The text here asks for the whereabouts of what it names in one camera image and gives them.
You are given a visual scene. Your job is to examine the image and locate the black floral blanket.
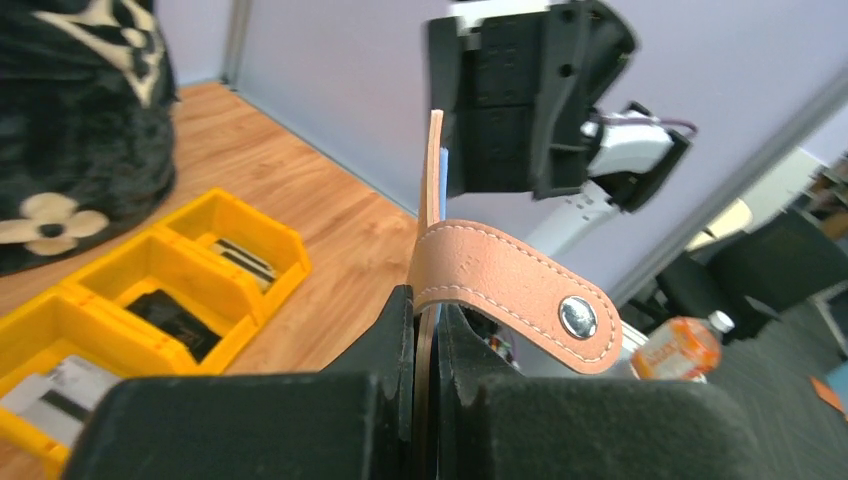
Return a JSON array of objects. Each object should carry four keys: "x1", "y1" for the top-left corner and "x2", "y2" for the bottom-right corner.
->
[{"x1": 1, "y1": 1, "x2": 178, "y2": 276}]

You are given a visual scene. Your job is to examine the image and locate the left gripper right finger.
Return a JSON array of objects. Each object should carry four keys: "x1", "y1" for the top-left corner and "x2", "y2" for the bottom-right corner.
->
[{"x1": 437, "y1": 306, "x2": 773, "y2": 479}]

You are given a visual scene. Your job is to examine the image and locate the orange drink bottle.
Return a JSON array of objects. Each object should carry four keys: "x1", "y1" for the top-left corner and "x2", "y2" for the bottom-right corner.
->
[{"x1": 630, "y1": 311, "x2": 735, "y2": 380}]

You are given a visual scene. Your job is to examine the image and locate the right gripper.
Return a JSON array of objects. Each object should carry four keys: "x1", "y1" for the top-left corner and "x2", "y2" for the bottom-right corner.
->
[{"x1": 427, "y1": 1, "x2": 637, "y2": 200}]

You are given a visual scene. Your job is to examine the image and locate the black office chair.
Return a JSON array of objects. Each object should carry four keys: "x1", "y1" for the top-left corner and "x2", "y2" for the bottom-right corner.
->
[{"x1": 628, "y1": 210, "x2": 847, "y2": 342}]

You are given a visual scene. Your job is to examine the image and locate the yellow plastic end bin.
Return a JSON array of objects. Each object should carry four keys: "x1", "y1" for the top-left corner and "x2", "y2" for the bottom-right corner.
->
[{"x1": 155, "y1": 188, "x2": 312, "y2": 320}]

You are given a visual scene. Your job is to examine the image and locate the black cards in bin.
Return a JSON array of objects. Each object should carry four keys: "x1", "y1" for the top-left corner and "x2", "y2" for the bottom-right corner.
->
[{"x1": 126, "y1": 290, "x2": 221, "y2": 362}]

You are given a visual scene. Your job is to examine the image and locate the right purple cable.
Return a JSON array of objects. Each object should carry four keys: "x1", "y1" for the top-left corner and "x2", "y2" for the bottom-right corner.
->
[{"x1": 596, "y1": 111, "x2": 698, "y2": 137}]

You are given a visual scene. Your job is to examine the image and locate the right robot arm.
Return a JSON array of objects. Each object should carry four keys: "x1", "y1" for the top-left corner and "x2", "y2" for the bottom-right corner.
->
[{"x1": 419, "y1": 1, "x2": 696, "y2": 254}]

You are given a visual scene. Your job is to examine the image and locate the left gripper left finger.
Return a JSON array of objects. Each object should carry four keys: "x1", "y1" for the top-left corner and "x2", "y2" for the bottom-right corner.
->
[{"x1": 62, "y1": 285, "x2": 414, "y2": 479}]

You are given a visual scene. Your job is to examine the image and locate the pink leather card holder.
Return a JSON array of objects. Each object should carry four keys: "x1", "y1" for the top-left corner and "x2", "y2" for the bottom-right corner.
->
[{"x1": 408, "y1": 109, "x2": 623, "y2": 479}]

